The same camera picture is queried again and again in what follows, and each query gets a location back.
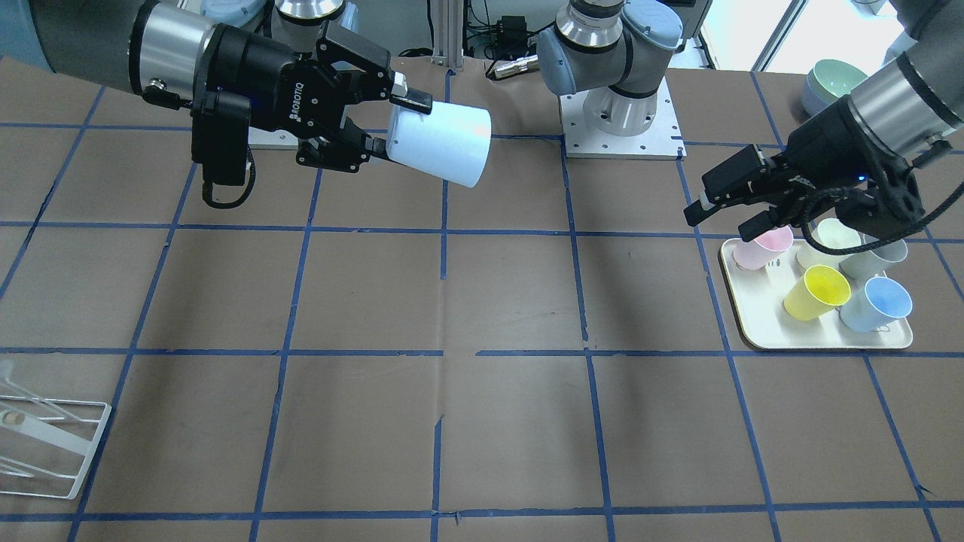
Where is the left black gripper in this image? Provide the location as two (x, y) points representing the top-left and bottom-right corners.
(684, 97), (925, 240)

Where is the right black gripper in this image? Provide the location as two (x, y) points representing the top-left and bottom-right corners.
(192, 21), (433, 174)

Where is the light blue cup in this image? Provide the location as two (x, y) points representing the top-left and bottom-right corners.
(386, 102), (492, 188)

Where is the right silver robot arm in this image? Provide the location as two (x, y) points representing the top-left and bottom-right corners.
(2, 1), (433, 186)

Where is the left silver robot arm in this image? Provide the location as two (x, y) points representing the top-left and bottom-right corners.
(536, 1), (962, 241)

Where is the pink cup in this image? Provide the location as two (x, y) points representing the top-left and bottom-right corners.
(733, 226), (795, 270)

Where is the pale green cup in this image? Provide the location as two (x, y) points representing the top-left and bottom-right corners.
(796, 218), (863, 270)

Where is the yellow cup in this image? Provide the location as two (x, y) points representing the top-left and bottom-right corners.
(782, 265), (853, 321)

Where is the grey cup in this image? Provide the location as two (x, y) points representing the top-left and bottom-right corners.
(840, 239), (908, 282)

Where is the cream plastic tray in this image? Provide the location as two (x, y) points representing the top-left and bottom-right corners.
(718, 238), (914, 350)

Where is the green bowl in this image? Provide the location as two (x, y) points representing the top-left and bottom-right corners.
(807, 59), (868, 99)

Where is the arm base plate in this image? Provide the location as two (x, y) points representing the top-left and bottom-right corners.
(559, 79), (688, 160)
(248, 127), (299, 151)

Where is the aluminium frame post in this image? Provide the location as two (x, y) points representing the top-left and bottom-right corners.
(429, 0), (467, 73)

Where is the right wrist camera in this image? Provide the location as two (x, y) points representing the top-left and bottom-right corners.
(191, 89), (252, 187)

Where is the white wire cup rack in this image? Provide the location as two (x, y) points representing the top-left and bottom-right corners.
(1, 360), (111, 500)

